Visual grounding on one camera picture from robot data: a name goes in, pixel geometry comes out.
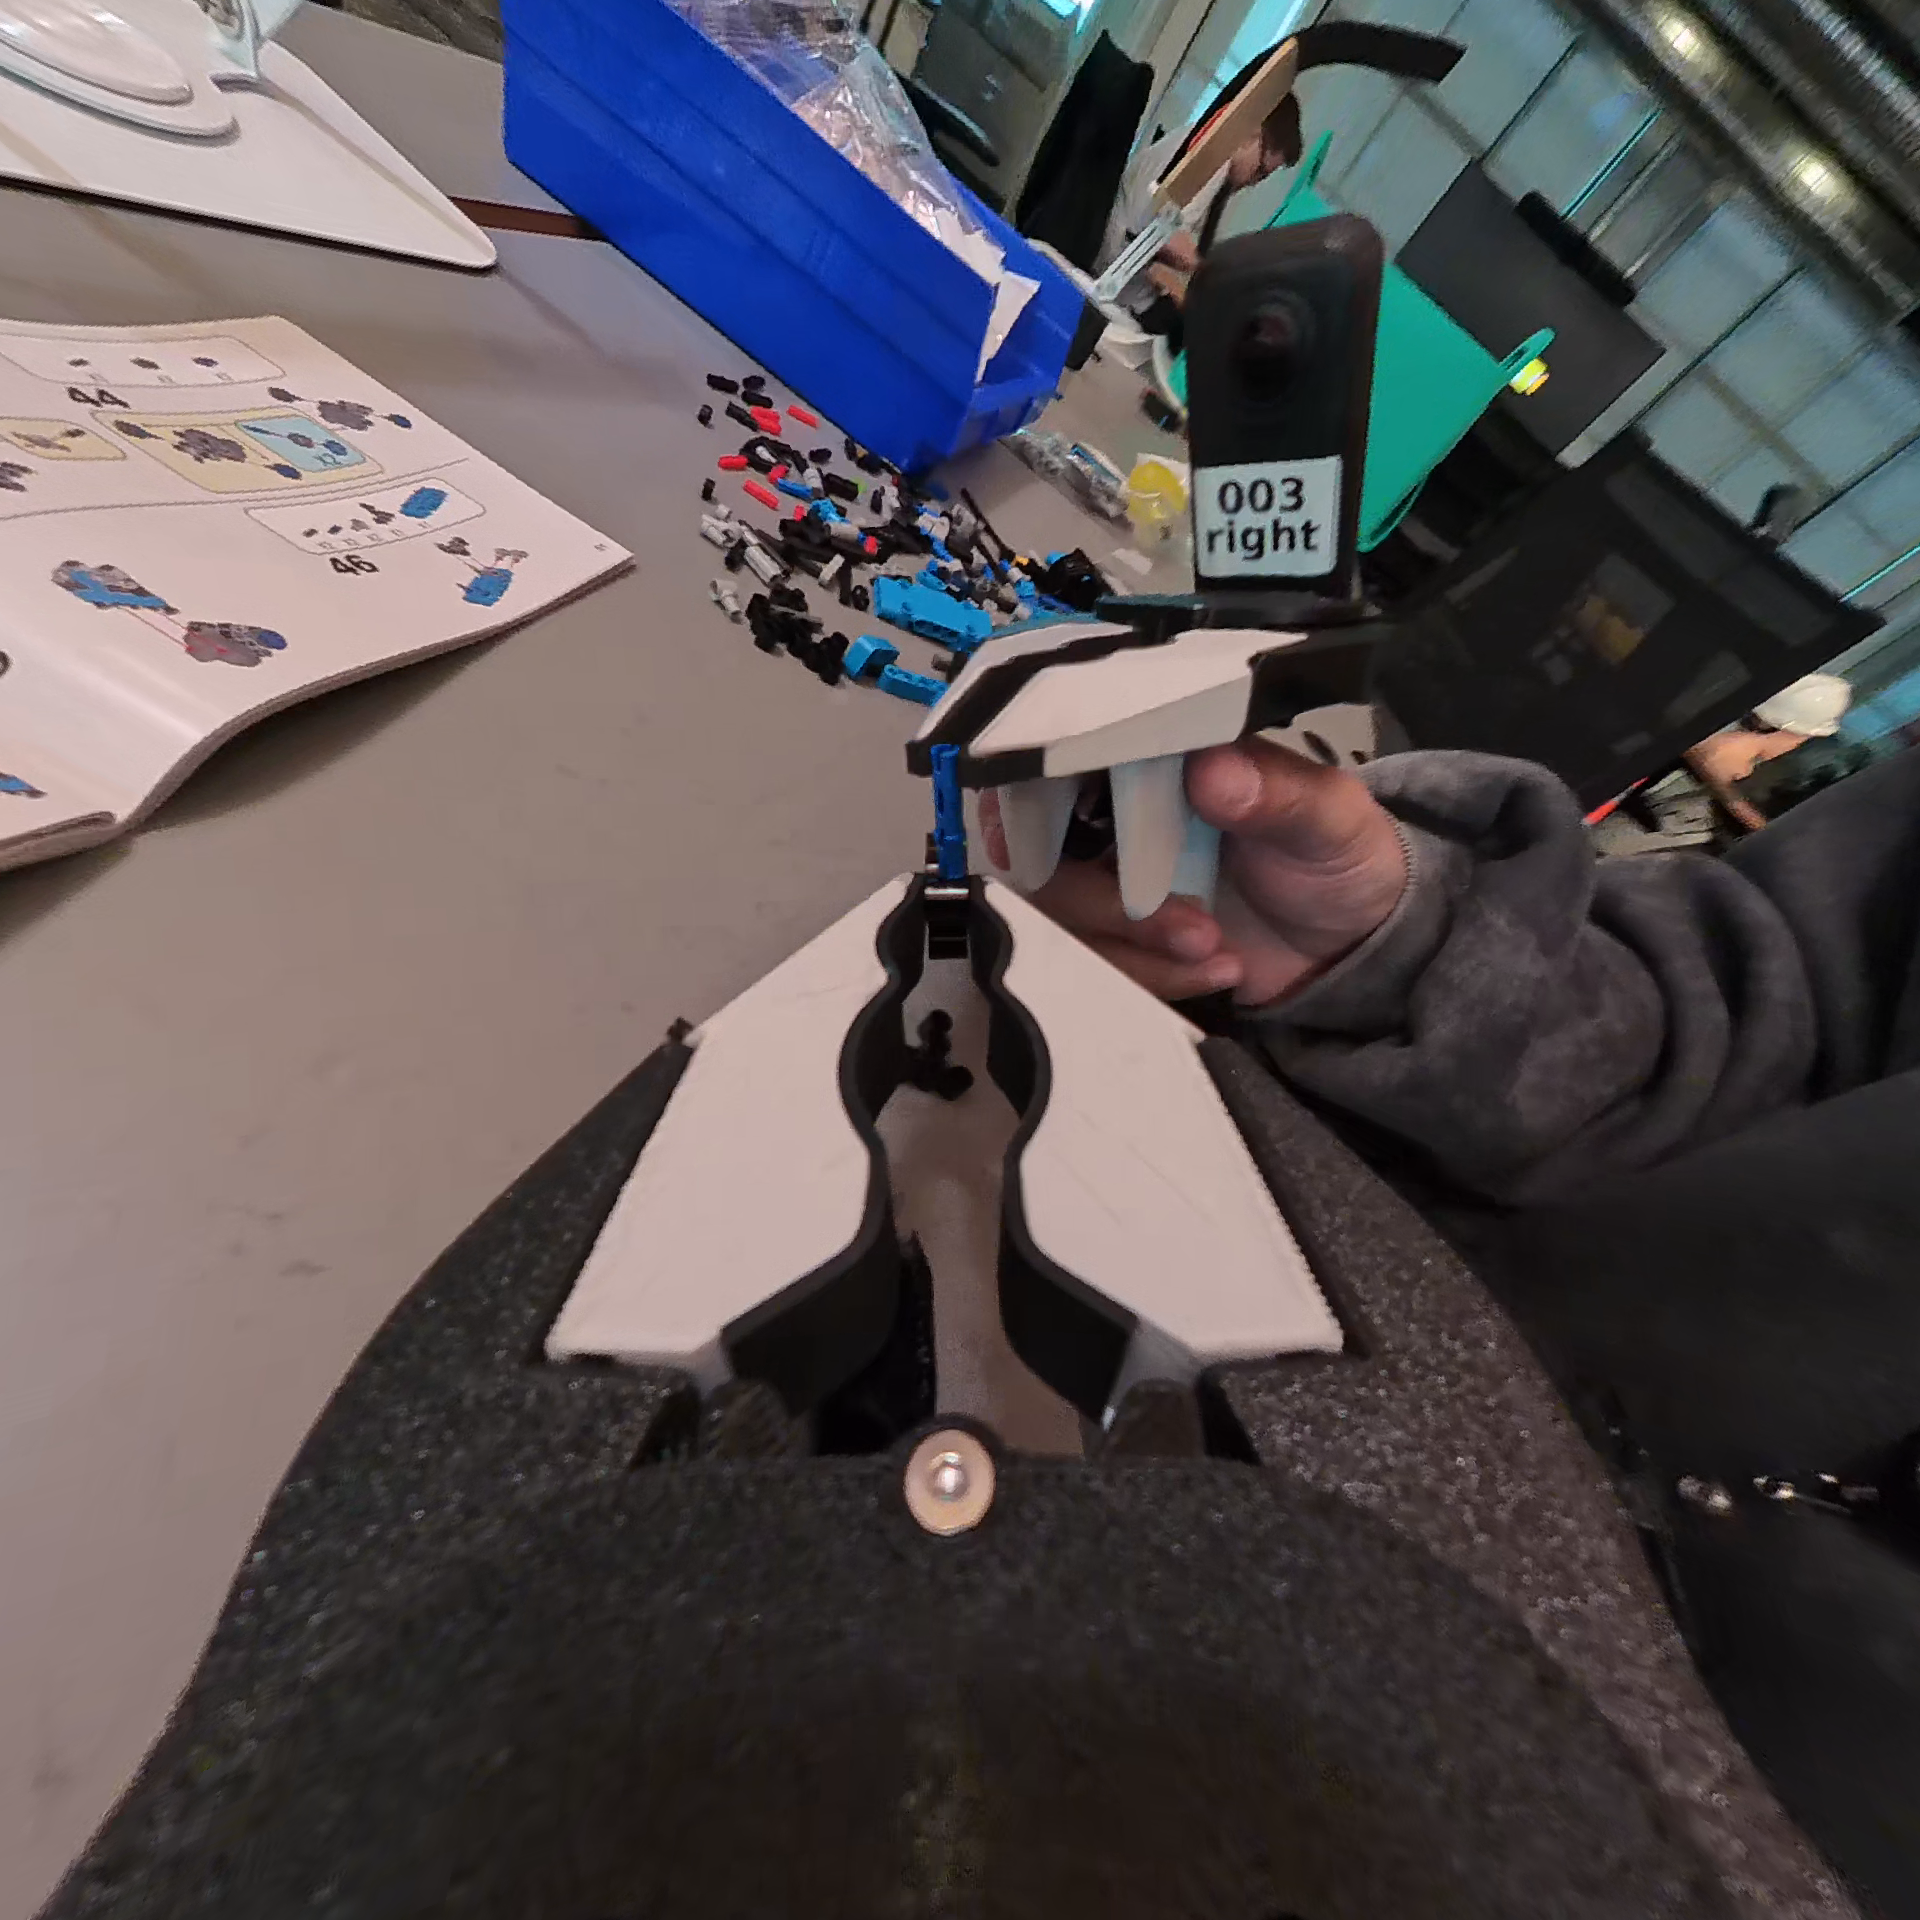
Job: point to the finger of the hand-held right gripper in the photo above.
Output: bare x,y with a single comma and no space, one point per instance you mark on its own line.
1022,675
1142,703

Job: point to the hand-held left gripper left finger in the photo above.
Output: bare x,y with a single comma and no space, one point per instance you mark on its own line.
721,1184

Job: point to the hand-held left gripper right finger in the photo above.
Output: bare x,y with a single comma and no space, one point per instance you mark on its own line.
1169,1184

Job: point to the blue connector pin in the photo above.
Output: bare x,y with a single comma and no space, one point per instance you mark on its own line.
951,808

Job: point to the black connector piece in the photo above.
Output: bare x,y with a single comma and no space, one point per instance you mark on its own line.
951,917

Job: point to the person's right forearm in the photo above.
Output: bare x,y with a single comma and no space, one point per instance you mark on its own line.
1575,975

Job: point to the grey desk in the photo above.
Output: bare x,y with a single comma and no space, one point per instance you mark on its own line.
377,1048

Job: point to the white desk stand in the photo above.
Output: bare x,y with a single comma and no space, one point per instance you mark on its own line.
331,163

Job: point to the person's right hand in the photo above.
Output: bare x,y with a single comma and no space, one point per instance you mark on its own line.
1304,883

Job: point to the pile of small building pieces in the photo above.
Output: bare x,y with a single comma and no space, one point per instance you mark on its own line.
901,600

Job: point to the yellow cup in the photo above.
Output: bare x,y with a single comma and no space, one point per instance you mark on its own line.
1158,510

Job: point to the clear bag of parts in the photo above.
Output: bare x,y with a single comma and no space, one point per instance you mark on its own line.
1074,463

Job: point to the wooden board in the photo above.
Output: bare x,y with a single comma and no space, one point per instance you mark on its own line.
1224,125

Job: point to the large black case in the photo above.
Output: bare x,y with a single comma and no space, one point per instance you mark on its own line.
1621,630

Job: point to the clear plastic bags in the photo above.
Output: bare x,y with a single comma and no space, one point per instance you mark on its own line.
901,120

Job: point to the blue plastic bin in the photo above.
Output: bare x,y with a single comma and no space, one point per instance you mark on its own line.
675,163

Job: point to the person's dark jacket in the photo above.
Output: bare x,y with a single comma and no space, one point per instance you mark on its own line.
1769,1350

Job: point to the building instruction booklet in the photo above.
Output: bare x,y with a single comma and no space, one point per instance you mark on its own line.
225,630

